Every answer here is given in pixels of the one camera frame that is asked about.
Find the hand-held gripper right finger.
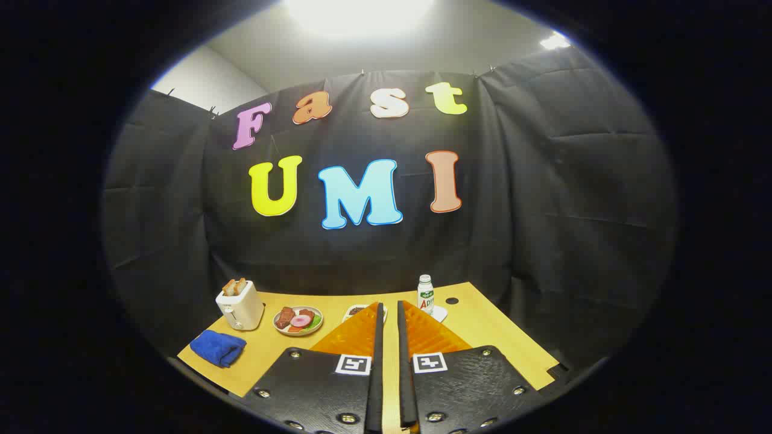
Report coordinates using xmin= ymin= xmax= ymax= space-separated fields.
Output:
xmin=397 ymin=300 xmax=546 ymax=434

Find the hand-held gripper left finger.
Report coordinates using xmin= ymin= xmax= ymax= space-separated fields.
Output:
xmin=241 ymin=301 xmax=385 ymax=434

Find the white divided dish of beans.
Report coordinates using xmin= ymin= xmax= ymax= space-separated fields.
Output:
xmin=342 ymin=304 xmax=388 ymax=323

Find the round plate of toy food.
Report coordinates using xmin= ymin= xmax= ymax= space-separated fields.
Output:
xmin=273 ymin=306 xmax=324 ymax=336

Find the white drink bottle green label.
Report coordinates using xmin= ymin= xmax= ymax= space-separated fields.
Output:
xmin=417 ymin=274 xmax=435 ymax=316

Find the white toaster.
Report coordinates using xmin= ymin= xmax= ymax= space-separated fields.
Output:
xmin=215 ymin=280 xmax=265 ymax=331

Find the blue cloth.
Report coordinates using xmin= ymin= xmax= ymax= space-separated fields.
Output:
xmin=189 ymin=330 xmax=247 ymax=368

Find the large ceiling light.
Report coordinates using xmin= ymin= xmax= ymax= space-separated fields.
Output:
xmin=283 ymin=0 xmax=435 ymax=38

